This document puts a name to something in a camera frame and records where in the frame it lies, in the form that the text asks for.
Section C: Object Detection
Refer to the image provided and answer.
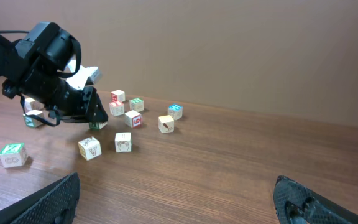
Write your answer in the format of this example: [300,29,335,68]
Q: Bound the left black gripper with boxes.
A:
[2,68,108,124]

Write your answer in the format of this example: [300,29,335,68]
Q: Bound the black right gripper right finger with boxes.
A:
[273,175,358,224]

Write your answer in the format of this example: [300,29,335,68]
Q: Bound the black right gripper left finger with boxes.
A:
[0,172,80,224]

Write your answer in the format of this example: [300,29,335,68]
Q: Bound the wooden block green C side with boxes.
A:
[89,122,107,130]

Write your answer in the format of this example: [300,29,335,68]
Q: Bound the wooden block yellow side A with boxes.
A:
[78,136,102,161]

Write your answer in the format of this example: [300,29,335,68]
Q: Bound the wooden block apple picture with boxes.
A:
[115,132,132,152]

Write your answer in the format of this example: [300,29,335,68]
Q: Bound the green Z wooden block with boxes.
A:
[0,142,28,168]

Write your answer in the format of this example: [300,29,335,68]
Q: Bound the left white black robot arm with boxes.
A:
[0,22,108,123]

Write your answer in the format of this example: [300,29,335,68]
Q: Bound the yellow top wooden block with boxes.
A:
[24,98,44,111]

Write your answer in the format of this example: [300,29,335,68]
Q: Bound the wooden block green V side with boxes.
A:
[23,110,44,128]

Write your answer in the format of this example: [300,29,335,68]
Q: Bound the red top wooden block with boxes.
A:
[109,101,125,116]

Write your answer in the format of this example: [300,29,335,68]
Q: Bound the red side wooden block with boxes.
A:
[111,90,126,102]

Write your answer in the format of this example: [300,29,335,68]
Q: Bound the wooden block red six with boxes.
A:
[124,110,142,128]

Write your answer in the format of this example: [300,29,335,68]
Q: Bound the green N wooden block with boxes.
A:
[129,98,144,112]

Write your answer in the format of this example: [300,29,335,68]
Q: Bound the yellow top block carrot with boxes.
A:
[158,115,175,134]

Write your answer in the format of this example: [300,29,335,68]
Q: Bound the blue top block right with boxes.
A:
[167,104,183,120]

